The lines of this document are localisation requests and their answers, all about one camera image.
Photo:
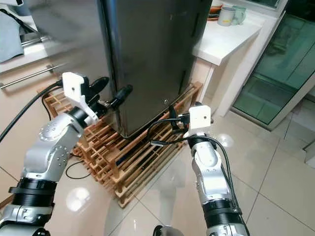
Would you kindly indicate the dark grey countertop appliance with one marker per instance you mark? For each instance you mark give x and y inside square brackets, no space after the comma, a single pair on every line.
[22,7]

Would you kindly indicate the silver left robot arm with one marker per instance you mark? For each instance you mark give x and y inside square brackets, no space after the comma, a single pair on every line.
[49,147]

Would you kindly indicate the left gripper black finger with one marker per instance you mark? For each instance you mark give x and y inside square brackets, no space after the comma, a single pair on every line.
[98,85]
[122,95]

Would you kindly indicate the pale green mug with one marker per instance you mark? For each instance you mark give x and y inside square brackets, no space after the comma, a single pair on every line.
[241,14]

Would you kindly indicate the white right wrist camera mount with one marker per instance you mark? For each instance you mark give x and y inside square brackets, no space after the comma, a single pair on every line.
[199,118]

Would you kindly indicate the green glass sliding door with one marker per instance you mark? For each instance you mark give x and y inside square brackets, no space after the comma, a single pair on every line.
[275,73]

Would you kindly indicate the grey robot torso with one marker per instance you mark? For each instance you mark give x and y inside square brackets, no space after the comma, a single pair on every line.
[165,231]

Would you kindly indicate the grey cloth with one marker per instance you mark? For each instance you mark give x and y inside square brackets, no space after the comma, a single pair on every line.
[10,37]

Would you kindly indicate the white narrow counter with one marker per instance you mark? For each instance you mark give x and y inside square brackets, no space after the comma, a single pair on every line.
[224,42]

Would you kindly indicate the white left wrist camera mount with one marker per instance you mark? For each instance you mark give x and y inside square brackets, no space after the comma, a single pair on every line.
[74,91]

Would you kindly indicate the stacked brown bowls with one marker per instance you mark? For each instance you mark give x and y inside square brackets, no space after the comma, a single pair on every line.
[215,10]

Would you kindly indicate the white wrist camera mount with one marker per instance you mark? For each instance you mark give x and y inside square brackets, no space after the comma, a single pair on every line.
[74,91]
[199,118]

